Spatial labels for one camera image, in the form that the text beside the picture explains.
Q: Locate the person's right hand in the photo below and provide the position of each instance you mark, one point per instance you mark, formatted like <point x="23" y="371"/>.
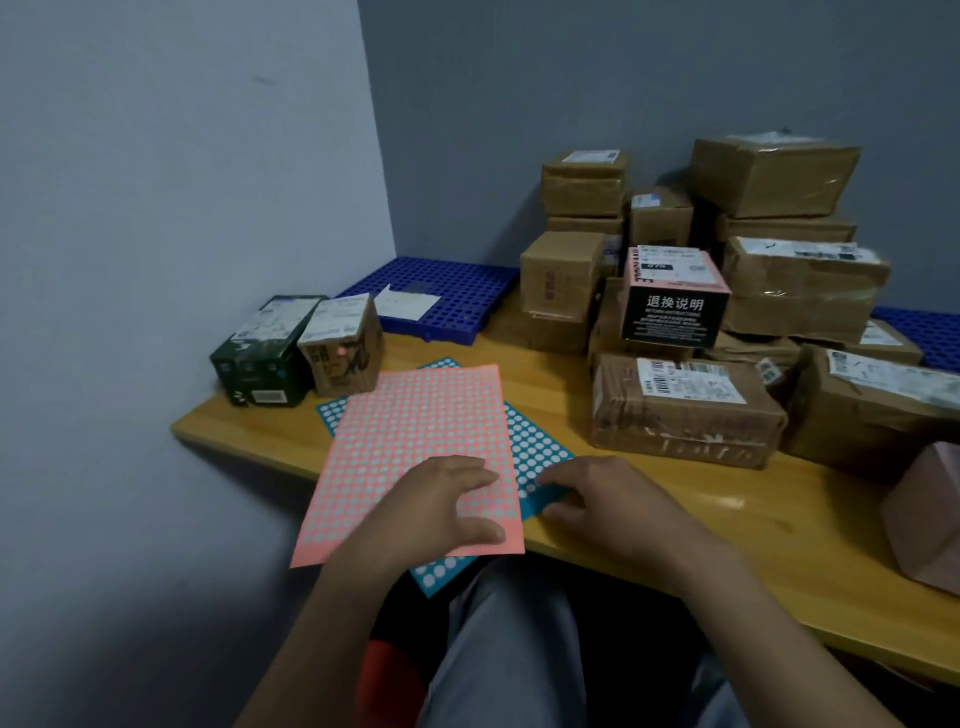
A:
<point x="630" y="517"/>

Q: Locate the person's left hand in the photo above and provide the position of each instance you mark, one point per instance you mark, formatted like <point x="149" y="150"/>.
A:
<point x="420" y="517"/>

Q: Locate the pink dot sticker sheet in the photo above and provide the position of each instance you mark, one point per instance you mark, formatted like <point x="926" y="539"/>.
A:
<point x="405" y="420"/>

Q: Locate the box of stack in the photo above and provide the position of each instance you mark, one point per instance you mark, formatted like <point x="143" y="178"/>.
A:
<point x="675" y="427"/>

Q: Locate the teal sticker sheet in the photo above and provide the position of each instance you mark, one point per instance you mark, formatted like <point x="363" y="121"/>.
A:
<point x="536" y="450"/>

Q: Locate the small brown printed box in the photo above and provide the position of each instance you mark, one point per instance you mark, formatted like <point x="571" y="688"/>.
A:
<point x="345" y="360"/>

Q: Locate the black and pink box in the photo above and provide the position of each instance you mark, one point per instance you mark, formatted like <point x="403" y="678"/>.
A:
<point x="675" y="315"/>

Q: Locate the dark green box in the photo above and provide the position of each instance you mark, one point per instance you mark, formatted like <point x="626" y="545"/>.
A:
<point x="255" y="367"/>

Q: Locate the large pink box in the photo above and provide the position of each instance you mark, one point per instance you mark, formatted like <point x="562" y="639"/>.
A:
<point x="930" y="525"/>

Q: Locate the pile of brown parcels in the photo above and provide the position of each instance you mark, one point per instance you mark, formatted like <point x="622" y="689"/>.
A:
<point x="772" y="180"/>

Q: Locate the person's left forearm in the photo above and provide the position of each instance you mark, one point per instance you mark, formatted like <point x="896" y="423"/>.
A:
<point x="315" y="652"/>

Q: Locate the person's right forearm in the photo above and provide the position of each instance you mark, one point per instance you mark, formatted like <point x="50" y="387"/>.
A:
<point x="780" y="652"/>

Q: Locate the person's grey trousers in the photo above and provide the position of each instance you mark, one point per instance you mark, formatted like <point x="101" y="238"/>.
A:
<point x="502" y="660"/>

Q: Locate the red stool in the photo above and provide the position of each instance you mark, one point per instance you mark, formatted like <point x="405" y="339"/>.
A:
<point x="390" y="690"/>

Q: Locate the white paper note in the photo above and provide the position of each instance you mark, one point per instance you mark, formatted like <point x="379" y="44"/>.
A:
<point x="405" y="304"/>

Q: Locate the blue plastic grid pallet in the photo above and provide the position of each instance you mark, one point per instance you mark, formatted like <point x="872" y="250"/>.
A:
<point x="930" y="337"/>
<point x="472" y="292"/>

